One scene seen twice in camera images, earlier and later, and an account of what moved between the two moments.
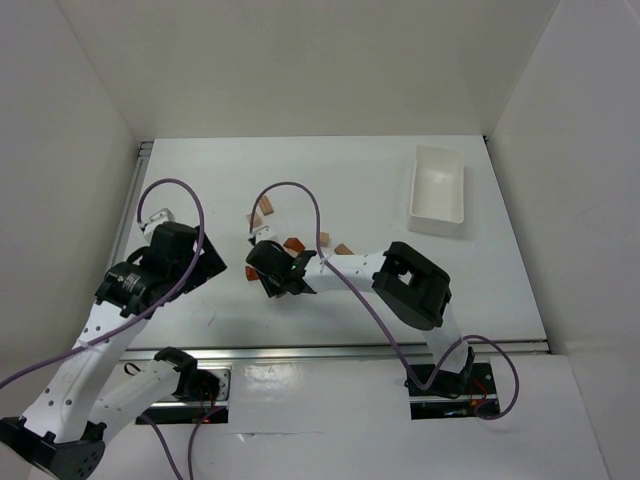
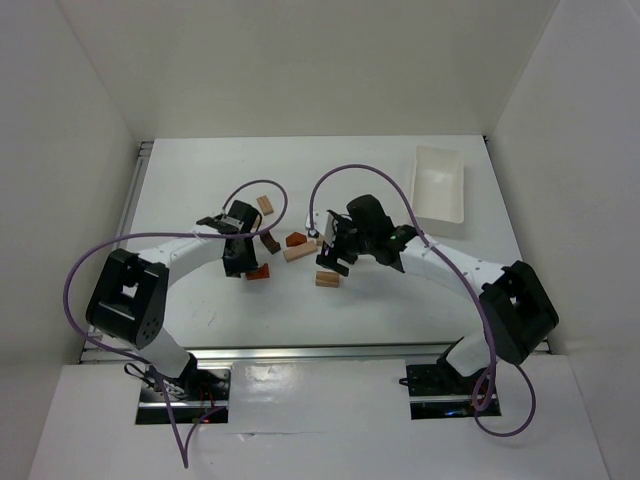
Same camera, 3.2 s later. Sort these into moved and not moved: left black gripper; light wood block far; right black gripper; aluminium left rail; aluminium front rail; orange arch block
Moved: right black gripper; left black gripper
Not moved: orange arch block; aluminium left rail; light wood block far; aluminium front rail
